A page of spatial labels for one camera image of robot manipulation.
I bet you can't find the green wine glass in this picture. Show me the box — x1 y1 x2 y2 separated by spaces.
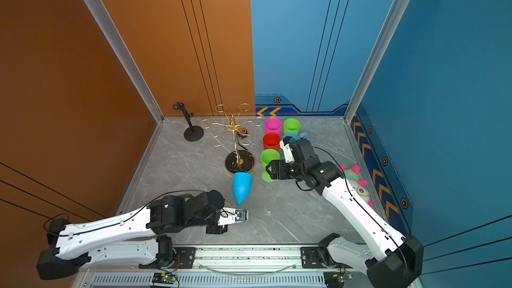
283 118 301 135
261 149 280 183

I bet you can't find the red wine glass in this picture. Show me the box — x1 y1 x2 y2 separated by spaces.
263 133 281 151

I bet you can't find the blue wine glass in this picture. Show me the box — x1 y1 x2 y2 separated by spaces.
282 133 301 144
232 172 253 209

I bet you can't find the magenta wine glass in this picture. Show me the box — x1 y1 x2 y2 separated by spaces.
265 118 282 136

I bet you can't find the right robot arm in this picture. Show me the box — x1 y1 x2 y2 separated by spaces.
263 139 423 287

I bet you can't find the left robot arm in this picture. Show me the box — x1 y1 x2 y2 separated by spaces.
36 190 249 280

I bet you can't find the gold wine glass rack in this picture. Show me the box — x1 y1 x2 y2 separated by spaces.
199 103 263 175

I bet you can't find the orange black tape measure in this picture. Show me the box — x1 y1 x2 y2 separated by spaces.
237 128 247 138

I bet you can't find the left circuit board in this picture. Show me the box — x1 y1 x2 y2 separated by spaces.
150 272 180 287

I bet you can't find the circuit board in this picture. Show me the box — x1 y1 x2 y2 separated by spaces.
323 272 353 288
150 272 180 287

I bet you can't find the plush toy pink green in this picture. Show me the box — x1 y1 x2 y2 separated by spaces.
338 165 374 209

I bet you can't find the black phone stand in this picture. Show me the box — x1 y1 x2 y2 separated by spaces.
173 102 204 141

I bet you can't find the right circuit board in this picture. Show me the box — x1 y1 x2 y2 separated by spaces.
323 272 353 288

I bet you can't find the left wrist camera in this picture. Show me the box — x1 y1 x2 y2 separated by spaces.
217 208 248 226

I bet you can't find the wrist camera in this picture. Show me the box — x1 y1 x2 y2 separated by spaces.
217 208 248 226
280 140 295 164

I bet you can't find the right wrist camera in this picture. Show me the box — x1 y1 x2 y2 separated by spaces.
280 140 295 164

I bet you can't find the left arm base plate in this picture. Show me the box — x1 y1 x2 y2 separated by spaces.
138 247 197 270

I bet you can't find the aluminium front rail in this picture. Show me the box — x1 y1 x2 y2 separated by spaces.
75 240 373 287

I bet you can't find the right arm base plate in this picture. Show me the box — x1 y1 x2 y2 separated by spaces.
300 246 351 269

